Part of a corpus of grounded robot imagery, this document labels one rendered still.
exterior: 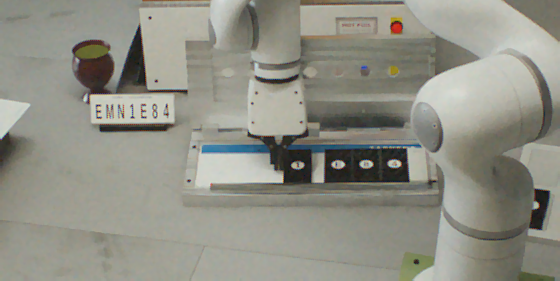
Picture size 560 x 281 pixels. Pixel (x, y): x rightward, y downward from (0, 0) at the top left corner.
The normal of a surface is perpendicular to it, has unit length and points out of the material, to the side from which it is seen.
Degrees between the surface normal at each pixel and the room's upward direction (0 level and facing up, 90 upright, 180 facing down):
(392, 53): 83
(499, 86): 29
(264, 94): 75
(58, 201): 0
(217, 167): 0
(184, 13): 90
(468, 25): 101
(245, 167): 0
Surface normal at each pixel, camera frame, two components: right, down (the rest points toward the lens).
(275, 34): 0.15, 0.38
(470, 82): 0.02, -0.68
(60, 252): -0.05, -0.82
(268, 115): -0.07, 0.36
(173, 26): -0.06, 0.57
